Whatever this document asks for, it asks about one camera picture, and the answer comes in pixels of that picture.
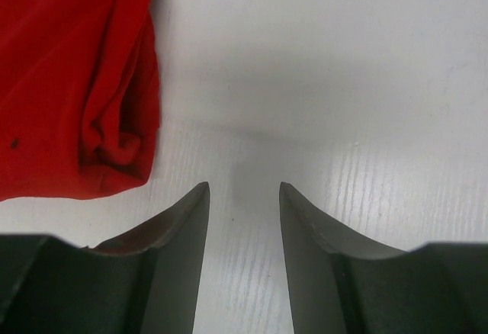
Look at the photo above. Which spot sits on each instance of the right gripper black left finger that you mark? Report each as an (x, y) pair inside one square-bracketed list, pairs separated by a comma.
[(145, 280)]

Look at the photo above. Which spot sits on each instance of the red polo shirt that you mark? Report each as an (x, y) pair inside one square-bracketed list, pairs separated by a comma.
[(79, 97)]

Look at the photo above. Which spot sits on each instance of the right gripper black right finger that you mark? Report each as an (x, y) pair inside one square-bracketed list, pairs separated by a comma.
[(340, 281)]

